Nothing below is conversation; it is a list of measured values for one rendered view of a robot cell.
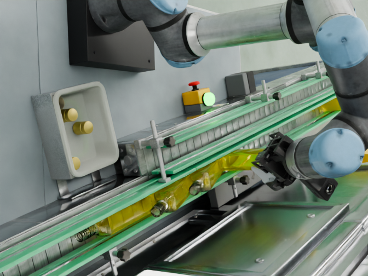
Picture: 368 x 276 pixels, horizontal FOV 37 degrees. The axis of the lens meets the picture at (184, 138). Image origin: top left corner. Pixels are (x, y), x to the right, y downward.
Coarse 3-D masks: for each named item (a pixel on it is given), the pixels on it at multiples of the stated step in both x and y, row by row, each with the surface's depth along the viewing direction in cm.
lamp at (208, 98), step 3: (204, 93) 184; (207, 93) 183; (210, 93) 183; (204, 96) 183; (207, 96) 182; (210, 96) 182; (213, 96) 183; (204, 99) 183; (207, 99) 182; (210, 99) 182; (213, 99) 183; (204, 102) 183; (207, 102) 182; (210, 102) 183; (213, 102) 184; (204, 105) 184; (207, 105) 184
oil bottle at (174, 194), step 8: (176, 184) 148; (184, 184) 151; (160, 192) 143; (168, 192) 142; (176, 192) 144; (184, 192) 150; (168, 200) 141; (176, 200) 144; (184, 200) 149; (168, 208) 141; (176, 208) 143
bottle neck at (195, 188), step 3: (195, 180) 153; (198, 180) 152; (192, 183) 151; (195, 183) 150; (198, 183) 150; (201, 183) 152; (192, 186) 148; (195, 186) 148; (198, 186) 149; (201, 186) 150; (189, 189) 149; (192, 189) 151; (195, 189) 152; (198, 189) 148; (189, 192) 149; (192, 192) 149; (195, 192) 150; (198, 192) 148
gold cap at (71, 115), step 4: (68, 108) 141; (72, 108) 141; (64, 112) 141; (68, 112) 140; (72, 112) 141; (76, 112) 142; (64, 116) 141; (68, 116) 140; (72, 116) 141; (76, 116) 142; (64, 120) 142; (68, 120) 141; (72, 120) 141
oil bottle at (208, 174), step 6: (216, 162) 165; (222, 162) 172; (204, 168) 158; (210, 168) 158; (216, 168) 164; (222, 168) 171; (192, 174) 155; (198, 174) 154; (204, 174) 153; (210, 174) 156; (216, 174) 163; (192, 180) 154; (204, 180) 153; (210, 180) 155; (216, 180) 162; (204, 186) 153; (210, 186) 155
